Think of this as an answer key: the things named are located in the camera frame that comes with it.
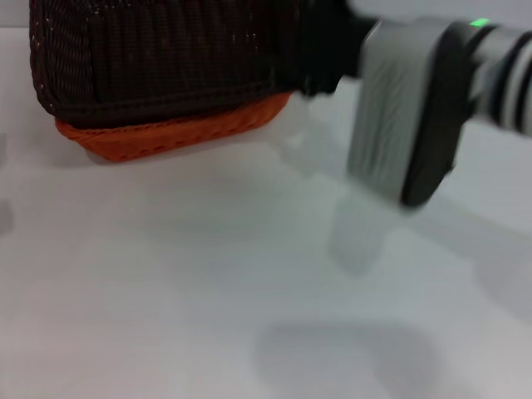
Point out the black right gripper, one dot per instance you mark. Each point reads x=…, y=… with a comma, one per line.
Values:
x=332, y=41

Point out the dark brown woven basket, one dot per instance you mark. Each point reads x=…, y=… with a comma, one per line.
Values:
x=166, y=54

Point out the orange woven plastic basket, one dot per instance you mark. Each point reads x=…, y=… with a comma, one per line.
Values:
x=166, y=137

